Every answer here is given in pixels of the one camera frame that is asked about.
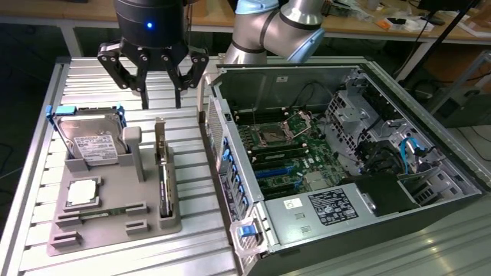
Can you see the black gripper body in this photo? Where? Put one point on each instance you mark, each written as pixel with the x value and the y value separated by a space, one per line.
pixel 150 34

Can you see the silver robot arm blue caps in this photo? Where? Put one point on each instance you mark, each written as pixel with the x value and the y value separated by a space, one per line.
pixel 269 26

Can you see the open black PC case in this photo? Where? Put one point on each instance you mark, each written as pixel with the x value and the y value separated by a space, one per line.
pixel 269 83

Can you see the thin metal locking lever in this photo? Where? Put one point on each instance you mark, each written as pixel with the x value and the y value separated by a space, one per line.
pixel 256 116

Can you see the hard disk with blue rails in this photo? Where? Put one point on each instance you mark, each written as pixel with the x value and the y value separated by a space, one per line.
pixel 93 135

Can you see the CPU socket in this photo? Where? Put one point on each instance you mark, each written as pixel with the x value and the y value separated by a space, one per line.
pixel 273 136

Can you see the metal socket cover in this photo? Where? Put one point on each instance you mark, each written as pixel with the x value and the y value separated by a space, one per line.
pixel 297 120

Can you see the black RAM stick with label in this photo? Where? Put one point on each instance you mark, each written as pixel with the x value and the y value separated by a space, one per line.
pixel 281 155

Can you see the blue expansion slot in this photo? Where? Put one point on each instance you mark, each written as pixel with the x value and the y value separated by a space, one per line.
pixel 277 172

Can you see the silver CPU chip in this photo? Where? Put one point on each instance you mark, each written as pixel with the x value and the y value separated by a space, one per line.
pixel 82 192

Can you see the perforated silver drive cage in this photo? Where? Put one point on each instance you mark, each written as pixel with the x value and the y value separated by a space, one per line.
pixel 349 115

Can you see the green motherboard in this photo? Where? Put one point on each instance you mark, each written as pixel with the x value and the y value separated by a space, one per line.
pixel 325 161

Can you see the green RAM stick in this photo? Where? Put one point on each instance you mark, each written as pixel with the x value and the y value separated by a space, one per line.
pixel 103 213

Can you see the silver chipset heatsink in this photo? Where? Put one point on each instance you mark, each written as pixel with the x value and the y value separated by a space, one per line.
pixel 318 181

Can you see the grey plastic parts rack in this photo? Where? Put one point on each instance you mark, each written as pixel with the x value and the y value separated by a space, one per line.
pixel 115 230

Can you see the blue case latch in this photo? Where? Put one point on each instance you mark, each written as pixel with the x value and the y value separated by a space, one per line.
pixel 246 231

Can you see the white plastic tray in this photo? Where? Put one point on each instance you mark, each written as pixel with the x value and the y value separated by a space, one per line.
pixel 413 25

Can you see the grey power supply unit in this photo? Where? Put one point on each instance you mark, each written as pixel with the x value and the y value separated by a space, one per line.
pixel 292 227

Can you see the black slanted stand pole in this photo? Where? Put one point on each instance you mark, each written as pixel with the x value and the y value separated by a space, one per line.
pixel 444 33

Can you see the black monitor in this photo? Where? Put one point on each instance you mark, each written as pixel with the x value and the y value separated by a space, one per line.
pixel 449 4

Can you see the dark grey cabinet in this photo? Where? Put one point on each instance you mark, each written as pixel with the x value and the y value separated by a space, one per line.
pixel 468 112

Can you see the silver disk bay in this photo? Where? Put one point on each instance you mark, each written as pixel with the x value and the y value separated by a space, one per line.
pixel 426 189

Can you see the wooden desk white frame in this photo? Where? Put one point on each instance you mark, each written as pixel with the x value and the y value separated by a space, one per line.
pixel 38 11

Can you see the black plastic air duct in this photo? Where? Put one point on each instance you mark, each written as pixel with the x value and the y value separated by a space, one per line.
pixel 384 195

